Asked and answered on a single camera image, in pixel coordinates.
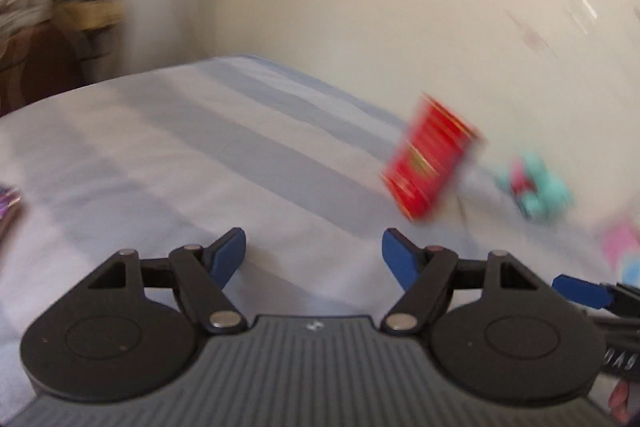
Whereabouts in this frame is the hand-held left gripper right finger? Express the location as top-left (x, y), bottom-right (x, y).
top-left (381, 228), bottom-right (543, 335)

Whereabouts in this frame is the pink outlined wall sticker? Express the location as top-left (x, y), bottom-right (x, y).
top-left (507, 9), bottom-right (556, 55)

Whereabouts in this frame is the dark wooden furniture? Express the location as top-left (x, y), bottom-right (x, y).
top-left (0, 22), bottom-right (86, 118)

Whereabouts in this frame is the pink printed cloth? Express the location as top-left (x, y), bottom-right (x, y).
top-left (600, 212), bottom-right (640, 278)

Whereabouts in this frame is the clear tape piece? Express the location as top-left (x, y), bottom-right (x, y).
top-left (565, 0), bottom-right (601, 32)

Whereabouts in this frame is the teal plush toy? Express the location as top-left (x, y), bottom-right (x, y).
top-left (495, 152), bottom-right (576, 223)

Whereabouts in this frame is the striped blue white bedsheet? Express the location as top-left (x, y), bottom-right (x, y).
top-left (0, 54), bottom-right (640, 427)

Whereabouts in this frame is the person's right hand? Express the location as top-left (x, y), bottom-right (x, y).
top-left (607, 379), bottom-right (640, 424)

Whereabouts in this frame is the wooden shelf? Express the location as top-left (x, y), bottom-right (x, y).
top-left (52, 0), bottom-right (126, 34)

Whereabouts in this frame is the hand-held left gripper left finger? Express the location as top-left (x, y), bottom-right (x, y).
top-left (89, 228), bottom-right (247, 335)

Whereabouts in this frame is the purple packet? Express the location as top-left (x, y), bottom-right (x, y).
top-left (0, 184), bottom-right (23, 249)

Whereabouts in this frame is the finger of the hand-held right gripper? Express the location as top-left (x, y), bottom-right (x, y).
top-left (551, 274), bottom-right (640, 323)

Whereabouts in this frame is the red cigarette box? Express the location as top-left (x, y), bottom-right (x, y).
top-left (381, 93), bottom-right (486, 223)

